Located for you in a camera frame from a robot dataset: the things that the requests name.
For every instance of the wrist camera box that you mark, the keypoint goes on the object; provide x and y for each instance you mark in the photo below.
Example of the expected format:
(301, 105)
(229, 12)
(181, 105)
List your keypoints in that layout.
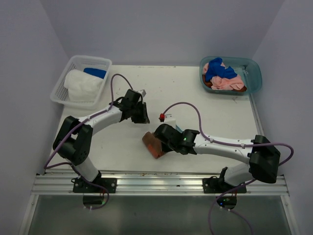
(167, 119)
(142, 92)

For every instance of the blue crumpled towel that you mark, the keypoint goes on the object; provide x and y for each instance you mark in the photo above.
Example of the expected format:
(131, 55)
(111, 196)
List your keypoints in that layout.
(216, 67)

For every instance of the blue rolled towel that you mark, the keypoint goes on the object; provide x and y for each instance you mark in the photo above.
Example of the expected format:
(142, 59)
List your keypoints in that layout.
(95, 72)

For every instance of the white plastic mesh basket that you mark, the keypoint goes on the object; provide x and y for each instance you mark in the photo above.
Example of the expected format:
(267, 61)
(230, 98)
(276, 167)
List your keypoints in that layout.
(59, 93)

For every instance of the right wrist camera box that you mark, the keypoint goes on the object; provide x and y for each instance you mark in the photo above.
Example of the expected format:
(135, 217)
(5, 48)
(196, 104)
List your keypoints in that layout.
(167, 119)

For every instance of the orange brown patterned towel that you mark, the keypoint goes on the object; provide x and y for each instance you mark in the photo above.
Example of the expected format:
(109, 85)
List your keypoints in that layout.
(153, 145)

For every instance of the aluminium mounting rail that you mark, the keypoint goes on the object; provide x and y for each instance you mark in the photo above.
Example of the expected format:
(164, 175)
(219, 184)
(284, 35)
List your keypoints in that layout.
(58, 182)

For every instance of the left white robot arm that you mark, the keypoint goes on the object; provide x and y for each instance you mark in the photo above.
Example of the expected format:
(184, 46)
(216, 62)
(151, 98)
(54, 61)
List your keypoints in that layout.
(73, 140)

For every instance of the dark red towel in tub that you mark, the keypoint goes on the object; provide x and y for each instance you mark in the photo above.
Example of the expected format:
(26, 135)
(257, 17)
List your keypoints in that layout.
(227, 86)

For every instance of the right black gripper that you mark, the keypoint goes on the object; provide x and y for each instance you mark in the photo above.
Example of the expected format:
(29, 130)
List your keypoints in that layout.
(165, 148)

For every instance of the pink crumpled towel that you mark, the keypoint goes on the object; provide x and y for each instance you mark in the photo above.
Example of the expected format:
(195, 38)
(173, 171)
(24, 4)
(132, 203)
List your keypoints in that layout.
(219, 80)

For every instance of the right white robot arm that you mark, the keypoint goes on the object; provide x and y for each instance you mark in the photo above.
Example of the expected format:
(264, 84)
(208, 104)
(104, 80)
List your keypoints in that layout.
(258, 159)

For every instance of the white rolled towel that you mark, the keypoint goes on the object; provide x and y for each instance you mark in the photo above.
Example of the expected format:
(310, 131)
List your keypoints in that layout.
(81, 86)

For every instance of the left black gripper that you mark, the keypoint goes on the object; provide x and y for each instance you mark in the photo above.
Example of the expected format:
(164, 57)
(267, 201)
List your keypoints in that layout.
(143, 118)

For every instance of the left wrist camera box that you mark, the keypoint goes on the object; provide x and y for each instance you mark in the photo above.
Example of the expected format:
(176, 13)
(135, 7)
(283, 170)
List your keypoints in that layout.
(142, 92)

